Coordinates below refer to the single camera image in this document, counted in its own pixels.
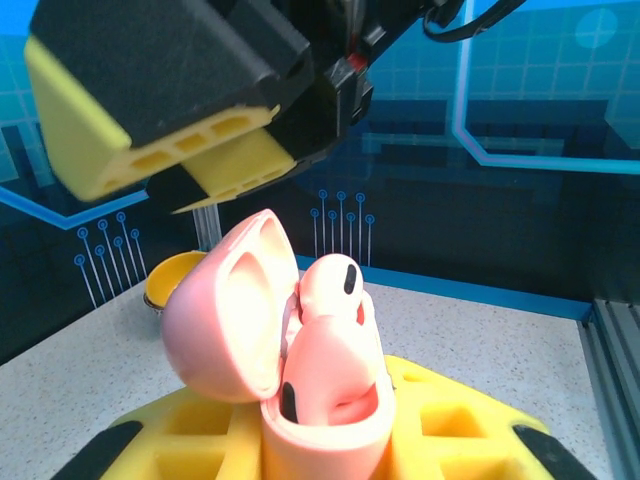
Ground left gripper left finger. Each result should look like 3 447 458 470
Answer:
49 387 266 480

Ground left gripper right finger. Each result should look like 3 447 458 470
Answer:
379 354 604 480

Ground pink earbud charging case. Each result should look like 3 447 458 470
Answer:
159 208 397 480

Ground pink earbud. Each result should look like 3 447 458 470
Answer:
279 314 389 429
297 253 366 326

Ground orange bowl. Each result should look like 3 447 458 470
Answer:
144 249 209 314

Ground aluminium frame post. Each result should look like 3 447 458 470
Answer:
192 203 222 254

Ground thin black wrist wire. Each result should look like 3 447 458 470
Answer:
423 0 529 44

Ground aluminium table side rail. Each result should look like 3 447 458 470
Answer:
577 297 640 480

